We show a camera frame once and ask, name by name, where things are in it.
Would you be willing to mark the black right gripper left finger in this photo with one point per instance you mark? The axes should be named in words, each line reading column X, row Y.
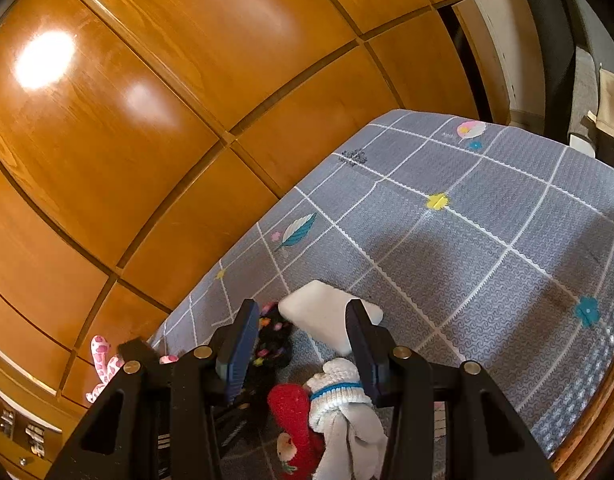
column 155, row 420

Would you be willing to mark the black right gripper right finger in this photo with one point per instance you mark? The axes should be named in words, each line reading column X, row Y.
column 485, row 437

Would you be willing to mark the white cloth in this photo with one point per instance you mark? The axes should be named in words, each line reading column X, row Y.
column 318, row 309

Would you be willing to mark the pink spotted plush toy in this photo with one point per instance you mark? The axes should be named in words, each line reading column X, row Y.
column 106, row 366

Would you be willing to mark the red and white plush doll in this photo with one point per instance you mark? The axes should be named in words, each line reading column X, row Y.
column 329, row 428

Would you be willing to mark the black haired doll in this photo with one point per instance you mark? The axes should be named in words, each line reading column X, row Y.
column 272, row 351

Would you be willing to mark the wicker chair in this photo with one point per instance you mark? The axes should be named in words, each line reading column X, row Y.
column 592, row 435

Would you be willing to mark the grey patterned tablecloth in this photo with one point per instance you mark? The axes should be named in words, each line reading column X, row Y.
column 478, row 242

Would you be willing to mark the wooden wall cabinet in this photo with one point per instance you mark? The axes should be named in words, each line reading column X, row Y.
column 140, row 138

